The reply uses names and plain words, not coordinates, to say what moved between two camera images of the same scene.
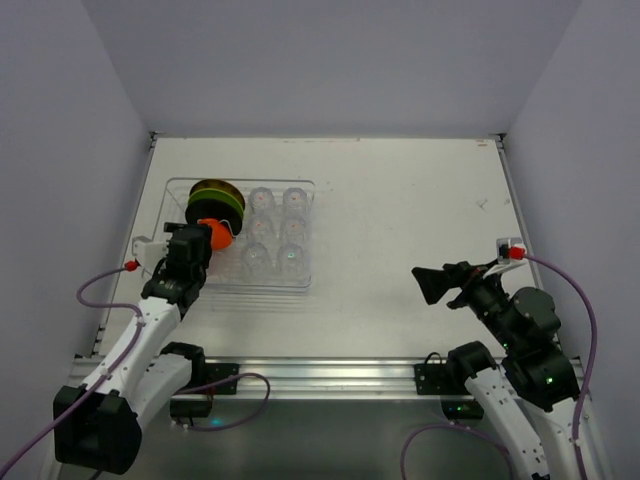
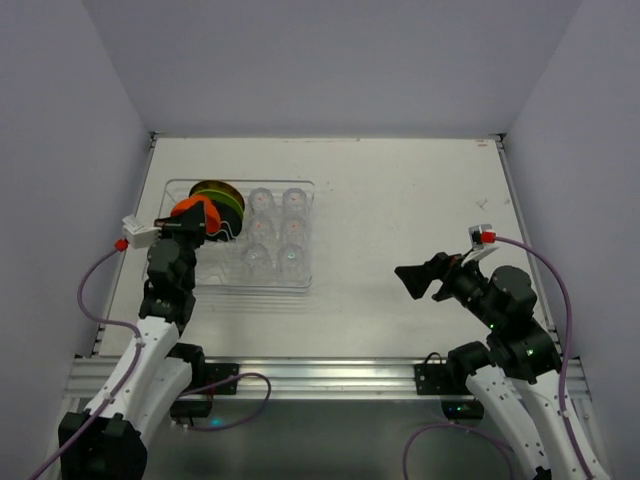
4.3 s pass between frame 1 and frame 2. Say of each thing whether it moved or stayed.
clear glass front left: stayed
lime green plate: stayed
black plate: stayed
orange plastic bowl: moved
